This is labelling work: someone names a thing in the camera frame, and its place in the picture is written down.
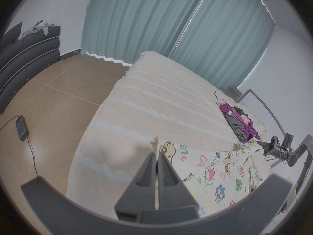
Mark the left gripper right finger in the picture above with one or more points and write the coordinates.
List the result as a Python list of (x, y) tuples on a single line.
[(171, 194)]

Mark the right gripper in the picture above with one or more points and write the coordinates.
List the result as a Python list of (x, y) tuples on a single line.
[(273, 147)]

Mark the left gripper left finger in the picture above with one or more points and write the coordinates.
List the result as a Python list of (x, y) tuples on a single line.
[(144, 194)]

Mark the white printed pyjama top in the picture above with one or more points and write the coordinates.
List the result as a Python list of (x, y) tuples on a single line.
[(215, 175)]

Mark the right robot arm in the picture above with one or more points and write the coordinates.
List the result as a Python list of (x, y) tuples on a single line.
[(297, 155)]

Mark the bed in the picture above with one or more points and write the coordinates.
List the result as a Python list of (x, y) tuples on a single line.
[(159, 101)]

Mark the pile of clothes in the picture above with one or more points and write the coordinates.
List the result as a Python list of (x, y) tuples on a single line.
[(39, 28)]

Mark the cream striped pillow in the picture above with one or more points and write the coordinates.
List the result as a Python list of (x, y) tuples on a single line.
[(256, 123)]

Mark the pink garment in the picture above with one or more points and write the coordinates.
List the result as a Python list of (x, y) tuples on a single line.
[(244, 119)]

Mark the dark grey garment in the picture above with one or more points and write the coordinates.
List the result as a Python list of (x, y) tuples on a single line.
[(240, 110)]

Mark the purple satin garment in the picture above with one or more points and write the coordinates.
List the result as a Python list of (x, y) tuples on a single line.
[(226, 109)]

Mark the grey bedside table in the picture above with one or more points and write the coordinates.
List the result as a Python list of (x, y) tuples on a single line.
[(231, 92)]

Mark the blue-green curtain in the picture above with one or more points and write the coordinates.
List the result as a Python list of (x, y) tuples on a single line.
[(137, 21), (225, 40)]

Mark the black power adapter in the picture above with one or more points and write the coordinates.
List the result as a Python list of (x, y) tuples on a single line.
[(22, 128)]

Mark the black chest of drawers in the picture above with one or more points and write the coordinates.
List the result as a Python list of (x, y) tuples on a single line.
[(27, 57)]

